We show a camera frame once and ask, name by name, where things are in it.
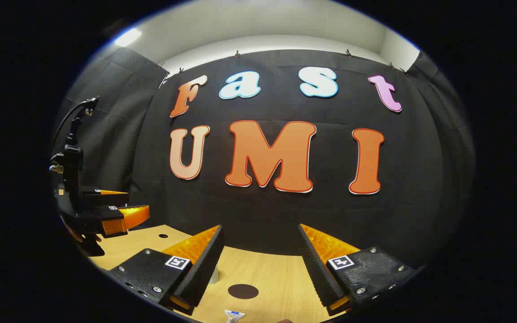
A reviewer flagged wooden desktop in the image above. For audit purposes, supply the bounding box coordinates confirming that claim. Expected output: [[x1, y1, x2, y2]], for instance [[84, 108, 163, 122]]
[[89, 224, 353, 323]]

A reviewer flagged dark round coaster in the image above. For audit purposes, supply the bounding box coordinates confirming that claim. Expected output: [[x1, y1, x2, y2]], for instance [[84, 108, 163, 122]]
[[228, 284, 259, 300]]

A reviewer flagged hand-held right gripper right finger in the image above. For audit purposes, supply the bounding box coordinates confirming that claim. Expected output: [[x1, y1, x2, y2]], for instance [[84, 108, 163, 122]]
[[298, 223, 425, 317]]

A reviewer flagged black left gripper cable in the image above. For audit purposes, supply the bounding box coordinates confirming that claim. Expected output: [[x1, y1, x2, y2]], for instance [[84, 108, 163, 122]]
[[52, 96, 100, 157]]

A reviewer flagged black backdrop cloth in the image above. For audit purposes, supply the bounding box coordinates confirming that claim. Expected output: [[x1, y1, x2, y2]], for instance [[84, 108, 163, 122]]
[[54, 47, 477, 270]]

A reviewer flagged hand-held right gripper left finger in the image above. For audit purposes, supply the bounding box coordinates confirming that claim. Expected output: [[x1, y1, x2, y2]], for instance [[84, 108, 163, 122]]
[[108, 224, 225, 316]]

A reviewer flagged ceiling light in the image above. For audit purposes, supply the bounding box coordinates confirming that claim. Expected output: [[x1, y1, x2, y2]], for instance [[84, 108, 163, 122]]
[[114, 28, 143, 48]]

